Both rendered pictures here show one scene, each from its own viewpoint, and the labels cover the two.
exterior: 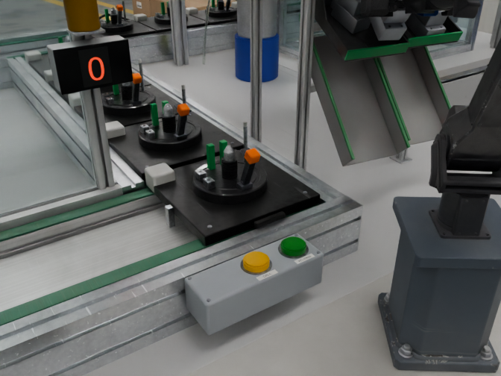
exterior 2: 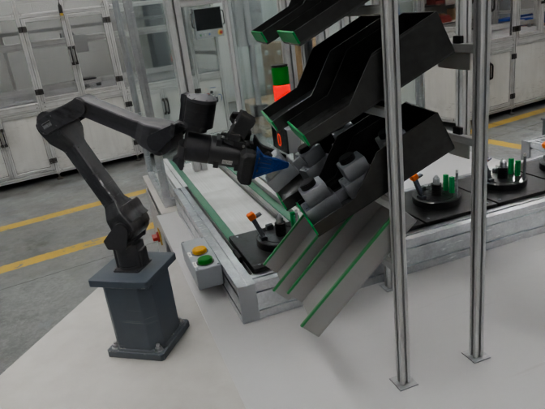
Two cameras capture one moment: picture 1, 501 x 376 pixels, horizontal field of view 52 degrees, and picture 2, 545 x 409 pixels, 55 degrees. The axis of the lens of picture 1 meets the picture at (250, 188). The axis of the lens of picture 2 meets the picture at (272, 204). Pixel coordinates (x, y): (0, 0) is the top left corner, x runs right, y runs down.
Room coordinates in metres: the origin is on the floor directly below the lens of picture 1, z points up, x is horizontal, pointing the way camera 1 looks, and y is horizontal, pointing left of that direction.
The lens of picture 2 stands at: (1.19, -1.24, 1.57)
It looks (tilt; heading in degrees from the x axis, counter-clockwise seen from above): 20 degrees down; 106
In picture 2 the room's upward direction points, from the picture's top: 7 degrees counter-clockwise
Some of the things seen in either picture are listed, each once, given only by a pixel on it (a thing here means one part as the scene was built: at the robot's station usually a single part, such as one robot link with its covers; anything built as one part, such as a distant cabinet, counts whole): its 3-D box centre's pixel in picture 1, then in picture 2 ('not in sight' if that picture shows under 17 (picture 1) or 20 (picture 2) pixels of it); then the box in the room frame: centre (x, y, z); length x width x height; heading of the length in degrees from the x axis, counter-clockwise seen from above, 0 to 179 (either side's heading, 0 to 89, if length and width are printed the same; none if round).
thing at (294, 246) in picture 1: (293, 248); (205, 261); (0.66, -0.07, 0.96); 0.04 x 0.04 x 0.02
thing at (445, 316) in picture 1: (444, 283); (142, 303); (0.58, -0.28, 0.96); 0.15 x 0.15 x 0.20; 87
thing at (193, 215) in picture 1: (229, 189); (282, 243); (0.84, 0.04, 0.96); 0.24 x 0.24 x 0.02; 33
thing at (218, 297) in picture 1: (256, 280); (201, 261); (0.62, -0.01, 0.93); 0.21 x 0.07 x 0.06; 123
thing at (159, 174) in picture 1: (159, 177); not in sight; (0.87, 0.17, 0.97); 0.05 x 0.05 x 0.04; 33
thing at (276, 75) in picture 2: not in sight; (280, 75); (0.84, 0.26, 1.38); 0.05 x 0.05 x 0.05
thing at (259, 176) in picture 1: (229, 180); (281, 237); (0.84, 0.04, 0.98); 0.14 x 0.14 x 0.02
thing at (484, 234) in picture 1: (462, 204); (130, 253); (0.58, -0.28, 1.09); 0.07 x 0.07 x 0.06; 87
